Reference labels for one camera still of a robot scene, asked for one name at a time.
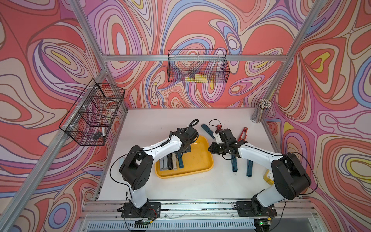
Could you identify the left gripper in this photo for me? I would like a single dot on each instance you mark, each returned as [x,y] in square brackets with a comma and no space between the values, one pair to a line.
[189,149]

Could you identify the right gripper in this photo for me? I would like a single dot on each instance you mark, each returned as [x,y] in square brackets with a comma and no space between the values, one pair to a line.
[212,146]

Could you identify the teal pruning pliers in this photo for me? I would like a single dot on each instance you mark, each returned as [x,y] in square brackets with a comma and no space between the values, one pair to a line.
[180,160]

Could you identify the yellow storage tray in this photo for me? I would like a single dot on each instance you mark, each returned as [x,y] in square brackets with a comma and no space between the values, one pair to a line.
[197,161]

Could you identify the black pruning pliers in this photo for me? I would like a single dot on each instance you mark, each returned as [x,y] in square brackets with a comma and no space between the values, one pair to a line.
[170,161]

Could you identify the grey pruning pliers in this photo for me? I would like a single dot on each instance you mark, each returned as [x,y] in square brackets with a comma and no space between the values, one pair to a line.
[165,163]
[161,164]

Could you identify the beige pruning pliers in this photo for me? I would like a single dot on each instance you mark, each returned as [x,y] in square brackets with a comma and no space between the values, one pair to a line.
[174,159]

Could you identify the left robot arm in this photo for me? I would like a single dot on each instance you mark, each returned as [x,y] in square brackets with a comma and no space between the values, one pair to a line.
[137,166]

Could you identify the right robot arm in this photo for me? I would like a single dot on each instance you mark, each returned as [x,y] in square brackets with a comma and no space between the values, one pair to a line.
[290,177]

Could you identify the teal pliers at back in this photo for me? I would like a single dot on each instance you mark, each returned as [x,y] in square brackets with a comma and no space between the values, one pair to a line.
[208,130]

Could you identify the red pruning pliers right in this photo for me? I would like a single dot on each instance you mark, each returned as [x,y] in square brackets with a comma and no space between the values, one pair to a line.
[243,134]

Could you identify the teal pliers far right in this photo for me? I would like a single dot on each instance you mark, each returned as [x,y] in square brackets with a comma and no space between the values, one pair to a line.
[249,169]

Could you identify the yellow dial object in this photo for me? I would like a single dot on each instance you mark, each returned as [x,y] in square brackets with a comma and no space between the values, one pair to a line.
[268,177]

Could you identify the cup of metal rods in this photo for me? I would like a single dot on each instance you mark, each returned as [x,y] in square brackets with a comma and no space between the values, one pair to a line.
[261,110]

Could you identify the yellow sticky notes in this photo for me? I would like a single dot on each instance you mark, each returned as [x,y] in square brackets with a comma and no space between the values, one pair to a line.
[197,78]

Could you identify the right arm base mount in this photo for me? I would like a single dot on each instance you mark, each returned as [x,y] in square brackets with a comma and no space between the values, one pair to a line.
[253,208]

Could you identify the black wire basket back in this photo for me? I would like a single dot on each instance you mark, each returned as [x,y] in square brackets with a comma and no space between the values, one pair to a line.
[184,63]

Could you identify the black wire basket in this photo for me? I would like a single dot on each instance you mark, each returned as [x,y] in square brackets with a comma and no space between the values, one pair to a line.
[184,63]
[89,120]

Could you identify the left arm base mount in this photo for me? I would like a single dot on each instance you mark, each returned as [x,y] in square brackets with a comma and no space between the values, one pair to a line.
[150,210]

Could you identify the black wire basket left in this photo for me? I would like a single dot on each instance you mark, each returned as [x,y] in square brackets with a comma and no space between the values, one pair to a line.
[89,120]

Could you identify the aluminium rail base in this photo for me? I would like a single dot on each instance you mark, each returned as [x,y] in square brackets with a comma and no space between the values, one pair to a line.
[202,215]

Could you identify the aluminium frame post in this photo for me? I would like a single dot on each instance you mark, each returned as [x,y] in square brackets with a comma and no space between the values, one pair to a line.
[104,74]

